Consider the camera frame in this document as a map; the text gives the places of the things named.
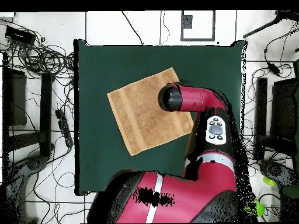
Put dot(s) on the tan terry towel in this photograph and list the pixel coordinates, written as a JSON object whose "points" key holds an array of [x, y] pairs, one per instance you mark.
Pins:
{"points": [[140, 112]]}

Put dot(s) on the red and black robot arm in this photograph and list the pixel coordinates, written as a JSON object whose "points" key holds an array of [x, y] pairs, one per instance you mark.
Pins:
{"points": [[186, 193]]}

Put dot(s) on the dark green table cloth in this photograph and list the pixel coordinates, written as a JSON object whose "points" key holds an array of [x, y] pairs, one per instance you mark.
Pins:
{"points": [[105, 58]]}

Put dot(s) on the black power strip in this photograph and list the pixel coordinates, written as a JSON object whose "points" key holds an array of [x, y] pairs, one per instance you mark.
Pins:
{"points": [[64, 128]]}

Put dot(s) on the small green plastic cup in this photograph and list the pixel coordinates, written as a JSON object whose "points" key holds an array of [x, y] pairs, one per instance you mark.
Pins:
{"points": [[268, 181]]}

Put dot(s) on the black power adapter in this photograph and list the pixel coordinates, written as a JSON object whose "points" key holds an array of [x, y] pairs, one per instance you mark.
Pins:
{"points": [[272, 68]]}

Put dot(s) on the bright green bowl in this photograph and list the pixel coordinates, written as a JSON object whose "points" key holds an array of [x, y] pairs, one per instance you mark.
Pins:
{"points": [[260, 208]]}

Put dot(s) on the black tripod leg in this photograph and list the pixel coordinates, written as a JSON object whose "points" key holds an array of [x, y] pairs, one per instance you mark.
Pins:
{"points": [[261, 28]]}

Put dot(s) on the dark green bin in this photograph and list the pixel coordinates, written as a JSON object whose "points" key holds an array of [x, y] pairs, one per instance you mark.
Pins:
{"points": [[290, 191]]}

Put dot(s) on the black electronics box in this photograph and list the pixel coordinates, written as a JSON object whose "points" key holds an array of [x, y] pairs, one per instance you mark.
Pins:
{"points": [[19, 35]]}

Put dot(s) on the grey square floor frame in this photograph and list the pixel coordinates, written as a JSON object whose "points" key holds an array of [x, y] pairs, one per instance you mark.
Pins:
{"points": [[198, 40]]}

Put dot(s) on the black upright post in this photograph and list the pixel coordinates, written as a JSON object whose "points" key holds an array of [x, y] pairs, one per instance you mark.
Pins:
{"points": [[260, 116], [45, 114]]}

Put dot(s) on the grey pedestal leg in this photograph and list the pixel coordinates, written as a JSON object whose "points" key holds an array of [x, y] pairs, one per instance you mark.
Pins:
{"points": [[35, 163], [275, 170]]}

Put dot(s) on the black shelf frame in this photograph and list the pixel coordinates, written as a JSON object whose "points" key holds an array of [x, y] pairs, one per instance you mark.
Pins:
{"points": [[18, 100], [283, 109]]}

